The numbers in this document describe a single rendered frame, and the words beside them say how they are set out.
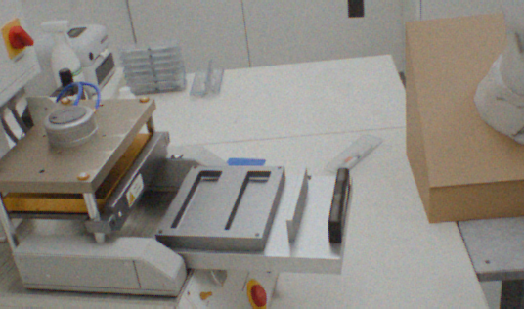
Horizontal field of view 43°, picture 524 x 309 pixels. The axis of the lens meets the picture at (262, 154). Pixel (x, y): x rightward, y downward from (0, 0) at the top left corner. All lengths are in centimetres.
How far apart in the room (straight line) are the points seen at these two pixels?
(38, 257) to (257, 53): 271
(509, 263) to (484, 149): 23
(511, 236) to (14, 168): 91
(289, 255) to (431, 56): 64
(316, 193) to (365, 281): 23
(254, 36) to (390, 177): 216
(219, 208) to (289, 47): 262
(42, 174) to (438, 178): 75
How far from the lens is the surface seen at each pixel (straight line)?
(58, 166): 102
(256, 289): 117
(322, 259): 96
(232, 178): 111
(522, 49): 119
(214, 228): 100
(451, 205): 138
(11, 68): 119
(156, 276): 98
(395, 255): 131
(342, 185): 104
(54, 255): 103
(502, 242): 136
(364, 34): 361
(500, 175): 137
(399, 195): 148
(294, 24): 357
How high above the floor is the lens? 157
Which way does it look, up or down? 29 degrees down
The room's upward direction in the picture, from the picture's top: 7 degrees counter-clockwise
